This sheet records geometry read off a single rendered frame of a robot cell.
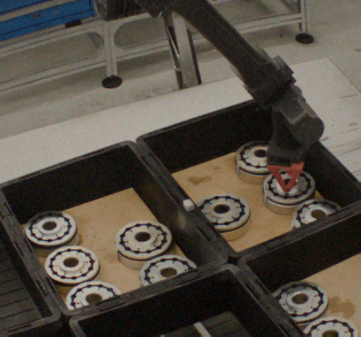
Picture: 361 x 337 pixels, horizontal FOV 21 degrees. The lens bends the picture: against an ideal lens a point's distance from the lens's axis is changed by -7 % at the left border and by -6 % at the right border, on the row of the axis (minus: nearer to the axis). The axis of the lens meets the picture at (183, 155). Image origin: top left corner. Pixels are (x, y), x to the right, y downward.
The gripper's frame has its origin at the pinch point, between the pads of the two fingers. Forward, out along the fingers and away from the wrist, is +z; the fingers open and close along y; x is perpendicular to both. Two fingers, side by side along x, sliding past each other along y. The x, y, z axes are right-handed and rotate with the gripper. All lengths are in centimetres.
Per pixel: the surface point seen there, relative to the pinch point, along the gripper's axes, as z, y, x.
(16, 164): 16, 15, 67
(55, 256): 0.7, -29.0, 36.2
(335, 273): 4.4, -19.9, -13.4
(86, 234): 3.7, -18.2, 34.2
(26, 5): 41, 139, 126
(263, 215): 4.2, -6.0, 3.7
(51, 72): 73, 141, 120
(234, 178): 4.1, 3.8, 11.9
